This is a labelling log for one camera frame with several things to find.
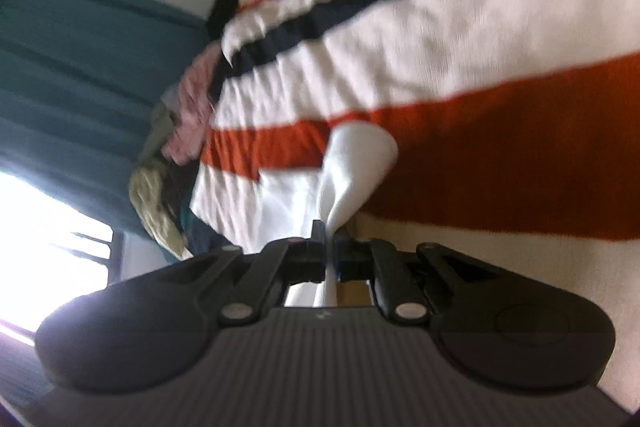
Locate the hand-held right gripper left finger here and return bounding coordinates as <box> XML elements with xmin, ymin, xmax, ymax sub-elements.
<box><xmin>181</xmin><ymin>220</ymin><xmax>327</xmax><ymax>326</ymax></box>

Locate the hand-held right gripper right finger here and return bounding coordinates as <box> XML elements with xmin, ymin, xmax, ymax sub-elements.
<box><xmin>334</xmin><ymin>232</ymin><xmax>501</xmax><ymax>327</ymax></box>

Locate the white garment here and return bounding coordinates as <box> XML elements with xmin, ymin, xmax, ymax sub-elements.
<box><xmin>314</xmin><ymin>123</ymin><xmax>400</xmax><ymax>308</ymax></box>

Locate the yellow-green patterned cloth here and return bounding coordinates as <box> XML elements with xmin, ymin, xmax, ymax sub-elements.
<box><xmin>128</xmin><ymin>152</ymin><xmax>195</xmax><ymax>261</ymax></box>

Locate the pink cloth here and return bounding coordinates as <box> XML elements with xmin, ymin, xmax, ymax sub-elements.
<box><xmin>161</xmin><ymin>41</ymin><xmax>226</xmax><ymax>166</ymax></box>

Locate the striped blanket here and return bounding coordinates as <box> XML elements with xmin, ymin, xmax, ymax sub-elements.
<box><xmin>190</xmin><ymin>0</ymin><xmax>640</xmax><ymax>308</ymax></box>

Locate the dark cloth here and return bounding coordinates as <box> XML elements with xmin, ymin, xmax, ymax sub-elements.
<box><xmin>206</xmin><ymin>0</ymin><xmax>247</xmax><ymax>42</ymax></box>

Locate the teal curtain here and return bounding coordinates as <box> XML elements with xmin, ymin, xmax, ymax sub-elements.
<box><xmin>0</xmin><ymin>0</ymin><xmax>211</xmax><ymax>238</ymax></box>

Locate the window frame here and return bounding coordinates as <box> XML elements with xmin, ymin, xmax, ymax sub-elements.
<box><xmin>70</xmin><ymin>229</ymin><xmax>126</xmax><ymax>285</ymax></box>

